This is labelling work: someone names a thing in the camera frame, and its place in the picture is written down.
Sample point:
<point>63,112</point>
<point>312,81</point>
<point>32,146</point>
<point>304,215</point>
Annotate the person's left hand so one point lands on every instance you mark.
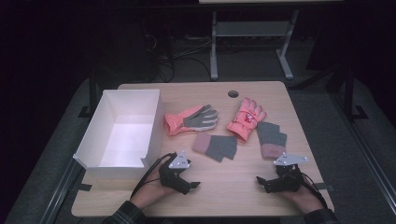
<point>151,194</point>

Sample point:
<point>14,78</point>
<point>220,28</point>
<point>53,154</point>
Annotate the pink ski glove grey palm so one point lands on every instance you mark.
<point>186,121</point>

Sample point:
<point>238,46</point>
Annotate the grey metal stand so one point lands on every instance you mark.
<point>249,28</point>

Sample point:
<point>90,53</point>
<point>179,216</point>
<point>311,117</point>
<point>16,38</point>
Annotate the black stand post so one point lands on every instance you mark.
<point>349,93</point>
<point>92,93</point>

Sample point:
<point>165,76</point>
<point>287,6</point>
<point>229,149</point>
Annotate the person's right hand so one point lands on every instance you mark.
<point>303,199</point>

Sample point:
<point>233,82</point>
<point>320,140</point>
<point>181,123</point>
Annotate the grey metal rail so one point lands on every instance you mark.
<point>60,193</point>
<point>367,149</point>

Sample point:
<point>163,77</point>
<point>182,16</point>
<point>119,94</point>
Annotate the pink ski glove printed back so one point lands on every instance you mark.
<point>246,119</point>

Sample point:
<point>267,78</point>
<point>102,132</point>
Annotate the grey knit glove pink cuff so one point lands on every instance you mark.
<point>271,138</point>
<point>218,146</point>

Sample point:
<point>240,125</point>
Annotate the white box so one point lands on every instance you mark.
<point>124,140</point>

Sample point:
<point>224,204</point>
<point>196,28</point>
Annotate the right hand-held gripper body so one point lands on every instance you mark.
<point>288,179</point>

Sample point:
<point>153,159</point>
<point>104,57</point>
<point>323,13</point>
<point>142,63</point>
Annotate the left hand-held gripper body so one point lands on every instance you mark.
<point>174,175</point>

